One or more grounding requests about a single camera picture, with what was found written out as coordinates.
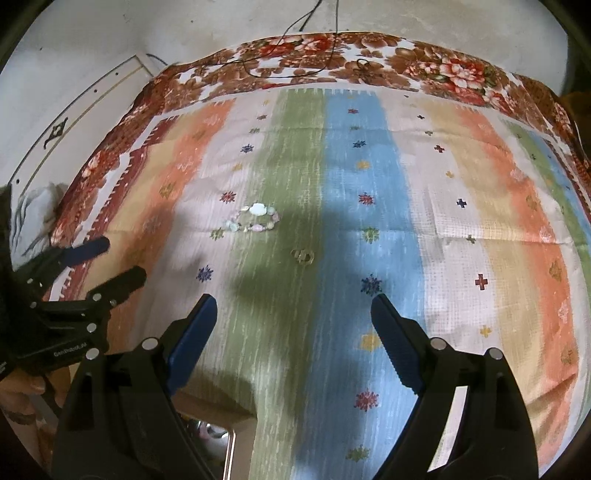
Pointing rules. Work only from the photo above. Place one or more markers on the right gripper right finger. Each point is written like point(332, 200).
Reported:
point(469, 421)

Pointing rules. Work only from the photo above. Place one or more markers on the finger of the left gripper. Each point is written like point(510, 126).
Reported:
point(38, 274)
point(95, 307)

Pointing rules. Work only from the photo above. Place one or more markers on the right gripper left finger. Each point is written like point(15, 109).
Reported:
point(118, 420)

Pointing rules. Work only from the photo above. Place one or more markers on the metal jewelry box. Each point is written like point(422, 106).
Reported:
point(212, 444)

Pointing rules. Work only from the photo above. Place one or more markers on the person's left hand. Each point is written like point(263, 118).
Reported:
point(26, 399)

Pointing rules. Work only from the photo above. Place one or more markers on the grey crumpled cloth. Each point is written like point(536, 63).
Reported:
point(32, 222)

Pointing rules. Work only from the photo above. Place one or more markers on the white door panel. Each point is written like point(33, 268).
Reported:
point(73, 132)

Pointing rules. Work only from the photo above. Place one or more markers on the striped colourful bed cover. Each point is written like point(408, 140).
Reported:
point(346, 253)

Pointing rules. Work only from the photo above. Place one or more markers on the floral brown bed sheet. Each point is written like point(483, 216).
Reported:
point(346, 60)

